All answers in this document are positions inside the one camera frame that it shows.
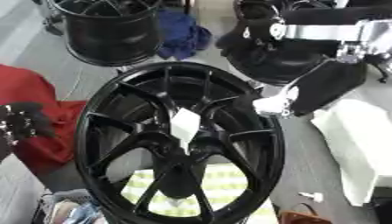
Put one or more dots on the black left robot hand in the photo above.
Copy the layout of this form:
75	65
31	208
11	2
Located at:
23	122

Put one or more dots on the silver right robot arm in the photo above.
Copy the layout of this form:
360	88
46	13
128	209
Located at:
326	31

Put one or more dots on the black spoked wheel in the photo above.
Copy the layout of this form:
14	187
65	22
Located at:
117	145

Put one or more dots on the black wheel rim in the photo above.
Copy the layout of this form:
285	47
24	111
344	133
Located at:
109	35
275	67

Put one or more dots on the white pin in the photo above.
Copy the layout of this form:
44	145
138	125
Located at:
312	197
184	125

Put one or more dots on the red fabric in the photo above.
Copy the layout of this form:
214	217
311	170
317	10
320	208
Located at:
30	87

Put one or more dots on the bin with clutter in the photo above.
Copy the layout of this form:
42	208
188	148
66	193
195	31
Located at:
66	208

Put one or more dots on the blue cloth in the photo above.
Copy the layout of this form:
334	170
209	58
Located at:
178	35

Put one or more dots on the brown bag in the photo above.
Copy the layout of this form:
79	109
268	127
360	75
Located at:
301	218

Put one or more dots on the white cloth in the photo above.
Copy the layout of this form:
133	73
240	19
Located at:
357	140

